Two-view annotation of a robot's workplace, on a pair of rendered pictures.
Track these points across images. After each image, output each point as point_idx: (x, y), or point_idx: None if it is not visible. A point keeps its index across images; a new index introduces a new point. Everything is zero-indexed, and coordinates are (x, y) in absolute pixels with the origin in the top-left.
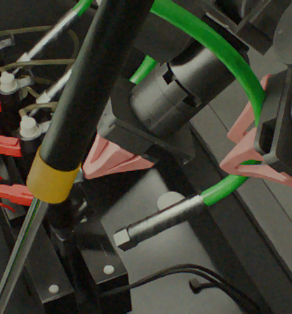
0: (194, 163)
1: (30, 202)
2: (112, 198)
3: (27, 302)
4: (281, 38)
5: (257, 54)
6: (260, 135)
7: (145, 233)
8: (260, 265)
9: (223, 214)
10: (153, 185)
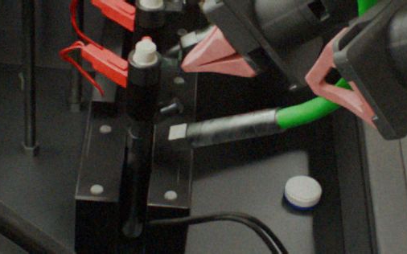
0: (347, 154)
1: (113, 73)
2: (242, 157)
3: None
4: None
5: None
6: (346, 34)
7: (203, 136)
8: None
9: (351, 221)
10: (294, 164)
